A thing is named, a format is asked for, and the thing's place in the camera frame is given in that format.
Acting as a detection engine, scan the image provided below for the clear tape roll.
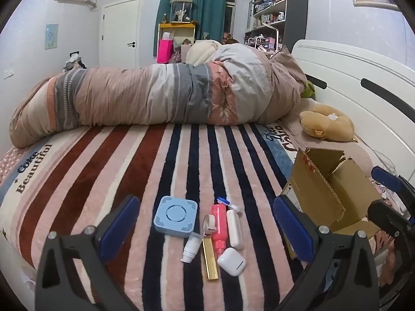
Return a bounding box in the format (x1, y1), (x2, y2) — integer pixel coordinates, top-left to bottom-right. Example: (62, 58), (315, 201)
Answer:
(203, 214), (217, 238)

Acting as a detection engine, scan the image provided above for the blue white small stick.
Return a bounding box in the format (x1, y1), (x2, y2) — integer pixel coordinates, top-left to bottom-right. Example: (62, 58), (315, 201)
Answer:
(217, 196), (242, 216)

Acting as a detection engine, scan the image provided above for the teal curtain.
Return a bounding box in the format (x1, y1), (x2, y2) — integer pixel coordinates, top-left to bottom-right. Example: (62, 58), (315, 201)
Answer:
(154, 0), (227, 57)

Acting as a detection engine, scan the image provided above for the dark bookshelf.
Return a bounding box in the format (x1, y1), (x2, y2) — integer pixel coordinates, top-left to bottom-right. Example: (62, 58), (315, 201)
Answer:
(245, 0), (308, 52)

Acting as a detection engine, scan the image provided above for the rolled striped quilt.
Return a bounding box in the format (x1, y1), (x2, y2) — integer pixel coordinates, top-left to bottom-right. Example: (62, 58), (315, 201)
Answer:
(9, 44), (308, 150)

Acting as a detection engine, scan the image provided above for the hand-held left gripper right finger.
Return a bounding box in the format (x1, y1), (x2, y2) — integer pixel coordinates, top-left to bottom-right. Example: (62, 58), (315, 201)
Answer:
(272, 196), (381, 311)

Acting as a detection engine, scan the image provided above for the brown plush toy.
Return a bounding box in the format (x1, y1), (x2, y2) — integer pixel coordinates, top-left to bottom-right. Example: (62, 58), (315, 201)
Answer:
(299, 104), (355, 142)

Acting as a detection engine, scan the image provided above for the gold rectangular bar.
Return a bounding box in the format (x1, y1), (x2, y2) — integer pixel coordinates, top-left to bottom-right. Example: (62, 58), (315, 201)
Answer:
(202, 236), (219, 282)

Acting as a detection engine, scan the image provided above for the long white case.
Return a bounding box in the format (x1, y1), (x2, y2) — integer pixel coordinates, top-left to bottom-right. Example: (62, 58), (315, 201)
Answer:
(226, 209), (244, 250)

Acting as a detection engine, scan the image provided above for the small white tube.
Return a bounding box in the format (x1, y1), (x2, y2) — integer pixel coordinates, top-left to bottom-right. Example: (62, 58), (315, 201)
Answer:
(181, 232), (202, 264)

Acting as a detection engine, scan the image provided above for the white door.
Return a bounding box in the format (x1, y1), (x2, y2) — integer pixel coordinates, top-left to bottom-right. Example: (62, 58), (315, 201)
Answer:
(100, 0), (141, 68)

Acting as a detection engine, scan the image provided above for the cardboard box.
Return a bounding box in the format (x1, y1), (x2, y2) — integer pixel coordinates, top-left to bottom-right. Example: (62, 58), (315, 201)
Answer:
(280, 147), (383, 238)

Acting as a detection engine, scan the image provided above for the striped fleece blanket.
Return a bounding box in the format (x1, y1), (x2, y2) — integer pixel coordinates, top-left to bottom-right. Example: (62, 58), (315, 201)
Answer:
(0, 121), (390, 311)

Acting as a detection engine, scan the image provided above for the white bed headboard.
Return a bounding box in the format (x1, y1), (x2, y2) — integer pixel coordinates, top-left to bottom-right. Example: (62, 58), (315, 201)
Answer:
(291, 39), (415, 182)

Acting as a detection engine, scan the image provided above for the cream cushion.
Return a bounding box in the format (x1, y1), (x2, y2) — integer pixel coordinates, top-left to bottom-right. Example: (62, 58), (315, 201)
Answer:
(185, 39), (224, 65)

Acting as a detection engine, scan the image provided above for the white earbuds case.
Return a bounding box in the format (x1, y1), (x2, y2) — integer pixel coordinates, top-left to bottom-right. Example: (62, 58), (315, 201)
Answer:
(217, 248), (247, 277)

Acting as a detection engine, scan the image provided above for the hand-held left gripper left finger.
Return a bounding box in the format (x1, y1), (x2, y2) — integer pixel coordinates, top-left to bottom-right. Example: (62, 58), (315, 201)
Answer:
(34, 195), (141, 311)

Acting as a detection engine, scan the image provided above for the glass display case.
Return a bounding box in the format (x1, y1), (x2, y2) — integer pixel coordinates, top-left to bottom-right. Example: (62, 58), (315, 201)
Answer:
(169, 0), (196, 24)

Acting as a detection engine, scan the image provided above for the blue square plastic device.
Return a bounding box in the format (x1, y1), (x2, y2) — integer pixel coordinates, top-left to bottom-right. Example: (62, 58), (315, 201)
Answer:
(153, 196), (199, 241)

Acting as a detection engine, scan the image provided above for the green plush toy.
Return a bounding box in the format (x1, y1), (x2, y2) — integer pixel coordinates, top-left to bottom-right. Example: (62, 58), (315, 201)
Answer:
(300, 81), (316, 99)

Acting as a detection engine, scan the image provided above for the small blue wall poster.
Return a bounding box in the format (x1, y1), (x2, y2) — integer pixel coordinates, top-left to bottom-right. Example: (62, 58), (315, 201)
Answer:
(44, 24), (59, 50)

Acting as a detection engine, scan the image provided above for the pink bottle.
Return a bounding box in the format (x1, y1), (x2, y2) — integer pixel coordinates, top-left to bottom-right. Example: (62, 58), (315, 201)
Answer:
(211, 203), (227, 257)

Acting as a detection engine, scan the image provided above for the yellow shelf unit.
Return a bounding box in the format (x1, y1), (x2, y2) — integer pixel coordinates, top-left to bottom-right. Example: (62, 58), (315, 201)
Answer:
(158, 22), (197, 44)

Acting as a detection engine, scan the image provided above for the window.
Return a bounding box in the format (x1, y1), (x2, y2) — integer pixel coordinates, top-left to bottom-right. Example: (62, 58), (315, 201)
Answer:
(225, 0), (239, 36)

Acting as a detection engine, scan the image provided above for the pink gift bag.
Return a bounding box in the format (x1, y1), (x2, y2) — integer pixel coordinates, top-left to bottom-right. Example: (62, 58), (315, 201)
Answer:
(157, 38), (175, 64)

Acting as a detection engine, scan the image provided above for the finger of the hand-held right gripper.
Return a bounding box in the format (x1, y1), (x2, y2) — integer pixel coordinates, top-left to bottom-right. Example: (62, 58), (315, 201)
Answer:
(371, 165), (415, 202)
(366, 200), (415, 244)

